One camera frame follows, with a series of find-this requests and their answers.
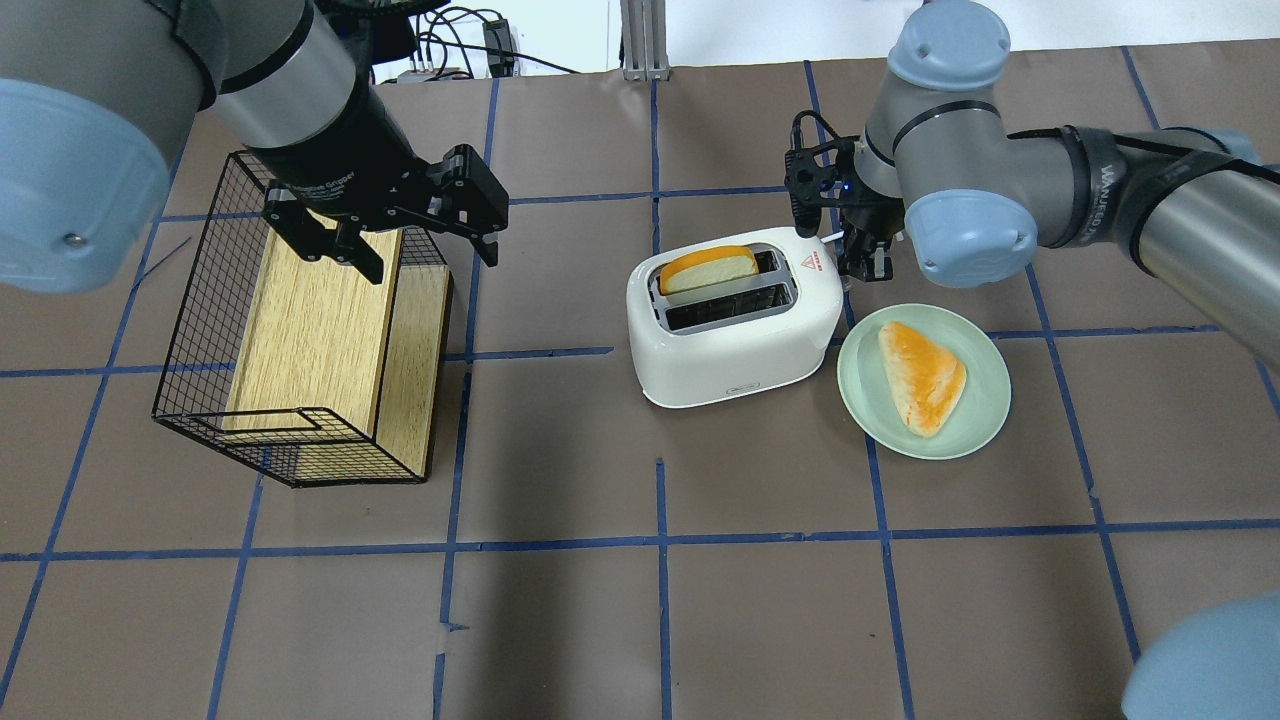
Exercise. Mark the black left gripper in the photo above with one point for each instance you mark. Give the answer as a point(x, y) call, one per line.
point(343, 152)

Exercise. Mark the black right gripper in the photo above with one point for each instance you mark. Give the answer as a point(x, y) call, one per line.
point(866, 256)

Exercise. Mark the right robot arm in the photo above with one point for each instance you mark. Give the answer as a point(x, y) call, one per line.
point(1118, 537)

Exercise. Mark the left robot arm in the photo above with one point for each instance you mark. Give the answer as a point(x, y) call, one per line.
point(98, 98)

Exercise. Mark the bread slice in toaster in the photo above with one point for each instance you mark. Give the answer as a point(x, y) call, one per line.
point(702, 268)

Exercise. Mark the white two-slot toaster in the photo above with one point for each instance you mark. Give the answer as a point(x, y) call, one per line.
point(739, 337)

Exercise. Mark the light green plate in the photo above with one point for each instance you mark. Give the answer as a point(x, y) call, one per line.
point(982, 408)

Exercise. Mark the triangular bread on plate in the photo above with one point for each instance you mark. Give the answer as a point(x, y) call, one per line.
point(926, 380)

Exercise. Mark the wooden box in basket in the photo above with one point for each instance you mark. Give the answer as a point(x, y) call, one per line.
point(336, 377)

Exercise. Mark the black power adapter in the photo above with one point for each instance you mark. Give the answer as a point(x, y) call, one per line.
point(500, 48)

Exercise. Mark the black wire basket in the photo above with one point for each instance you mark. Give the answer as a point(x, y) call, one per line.
point(193, 393)

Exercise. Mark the aluminium frame post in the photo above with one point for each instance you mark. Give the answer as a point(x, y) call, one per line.
point(644, 54)

